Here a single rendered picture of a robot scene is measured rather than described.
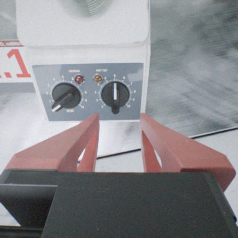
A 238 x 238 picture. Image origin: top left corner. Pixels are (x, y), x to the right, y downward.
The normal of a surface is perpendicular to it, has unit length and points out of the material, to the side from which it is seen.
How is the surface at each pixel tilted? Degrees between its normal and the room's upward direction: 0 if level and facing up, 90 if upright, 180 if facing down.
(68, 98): 30
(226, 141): 0
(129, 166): 0
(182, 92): 0
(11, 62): 40
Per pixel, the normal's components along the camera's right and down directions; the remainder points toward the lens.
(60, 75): 0.01, 0.58
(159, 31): 0.00, 0.10
